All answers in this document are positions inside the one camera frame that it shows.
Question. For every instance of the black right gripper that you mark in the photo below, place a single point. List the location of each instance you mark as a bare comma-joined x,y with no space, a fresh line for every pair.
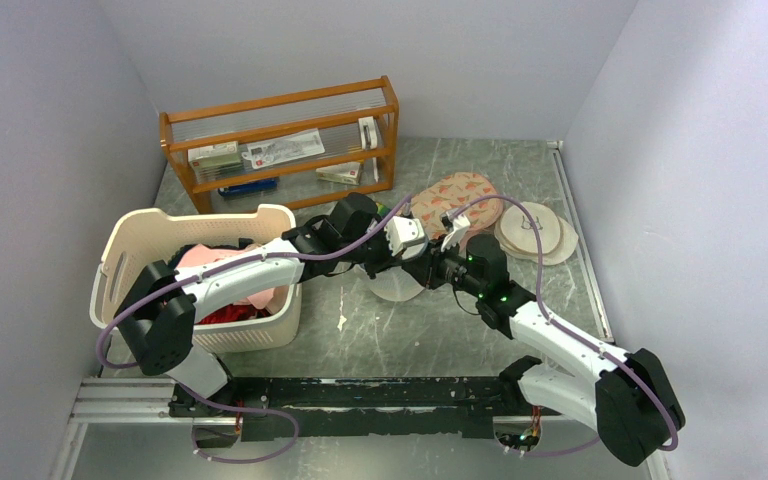
426,267

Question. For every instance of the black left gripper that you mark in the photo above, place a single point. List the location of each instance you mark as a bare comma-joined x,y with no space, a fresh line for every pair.
388,259

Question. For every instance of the white mesh laundry bag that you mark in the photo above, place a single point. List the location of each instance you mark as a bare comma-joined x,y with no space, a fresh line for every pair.
394,285

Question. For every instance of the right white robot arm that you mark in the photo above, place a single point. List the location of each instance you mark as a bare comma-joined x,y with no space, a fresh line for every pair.
625,398

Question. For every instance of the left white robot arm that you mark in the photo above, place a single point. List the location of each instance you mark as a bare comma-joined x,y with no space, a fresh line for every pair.
159,313

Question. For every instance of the peach patterned laundry bag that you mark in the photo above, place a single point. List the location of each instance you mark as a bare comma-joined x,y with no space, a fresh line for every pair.
452,192

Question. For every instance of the cream round laundry bag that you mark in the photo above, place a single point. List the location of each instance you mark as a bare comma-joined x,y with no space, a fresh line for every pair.
514,232

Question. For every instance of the cream plastic laundry basket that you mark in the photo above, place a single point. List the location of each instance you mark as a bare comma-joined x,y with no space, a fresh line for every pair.
147,235

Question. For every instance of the pack of coloured markers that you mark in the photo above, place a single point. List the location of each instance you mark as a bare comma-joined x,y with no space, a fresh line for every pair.
383,209

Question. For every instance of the small white red box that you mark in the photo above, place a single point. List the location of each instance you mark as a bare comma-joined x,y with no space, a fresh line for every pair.
348,173

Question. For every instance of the pink cloth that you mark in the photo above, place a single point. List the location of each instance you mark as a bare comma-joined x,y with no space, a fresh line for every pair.
200,254

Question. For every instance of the white upright box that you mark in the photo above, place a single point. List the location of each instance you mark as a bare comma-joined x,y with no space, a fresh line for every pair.
369,140

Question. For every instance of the orange wooden shelf rack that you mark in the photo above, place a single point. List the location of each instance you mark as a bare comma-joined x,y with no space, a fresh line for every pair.
333,110

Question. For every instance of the white packet on shelf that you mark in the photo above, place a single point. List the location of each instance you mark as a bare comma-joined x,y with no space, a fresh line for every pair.
281,150

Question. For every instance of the red cloth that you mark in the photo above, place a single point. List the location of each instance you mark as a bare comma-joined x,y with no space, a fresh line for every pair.
234,313

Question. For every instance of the white box on shelf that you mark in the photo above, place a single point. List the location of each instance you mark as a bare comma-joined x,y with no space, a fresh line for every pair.
211,159

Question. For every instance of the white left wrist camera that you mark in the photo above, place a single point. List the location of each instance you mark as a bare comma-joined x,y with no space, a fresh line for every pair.
406,238

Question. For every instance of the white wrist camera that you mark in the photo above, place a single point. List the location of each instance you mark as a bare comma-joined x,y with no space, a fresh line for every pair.
406,238
457,225

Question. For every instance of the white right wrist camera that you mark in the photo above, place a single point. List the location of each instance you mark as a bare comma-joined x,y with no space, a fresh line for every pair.
457,225

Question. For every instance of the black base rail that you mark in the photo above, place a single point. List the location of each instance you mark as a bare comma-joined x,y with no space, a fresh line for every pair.
263,408

